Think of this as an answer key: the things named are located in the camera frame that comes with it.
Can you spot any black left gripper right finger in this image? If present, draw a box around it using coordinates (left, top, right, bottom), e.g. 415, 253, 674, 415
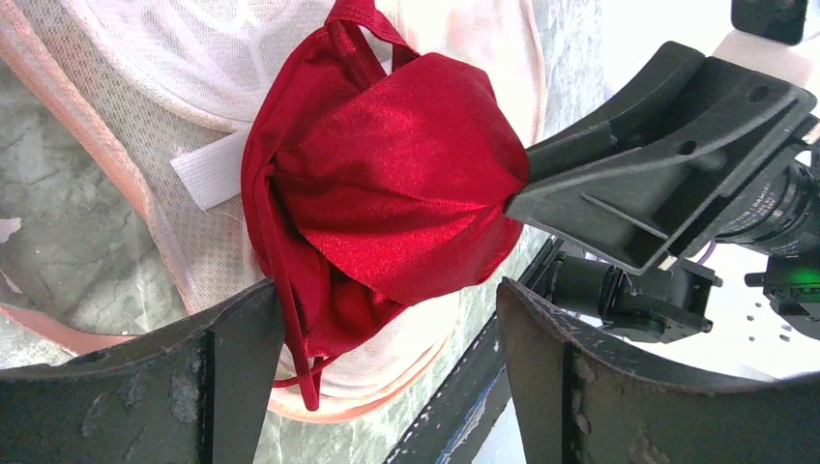
496, 279, 819, 463

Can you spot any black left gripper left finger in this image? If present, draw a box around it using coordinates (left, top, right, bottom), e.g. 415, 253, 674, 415
1, 281, 284, 463

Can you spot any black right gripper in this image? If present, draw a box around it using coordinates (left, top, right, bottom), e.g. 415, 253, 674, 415
505, 42, 819, 343

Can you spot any red satin bra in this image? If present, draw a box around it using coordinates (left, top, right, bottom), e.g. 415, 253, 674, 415
241, 1, 530, 412

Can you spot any floral mesh laundry bag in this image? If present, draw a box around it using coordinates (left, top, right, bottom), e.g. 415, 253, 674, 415
1, 1, 546, 423

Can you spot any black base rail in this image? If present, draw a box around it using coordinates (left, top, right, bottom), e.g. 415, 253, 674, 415
383, 237, 565, 464

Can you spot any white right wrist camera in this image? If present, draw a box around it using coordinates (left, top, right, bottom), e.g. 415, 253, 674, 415
713, 0, 819, 91

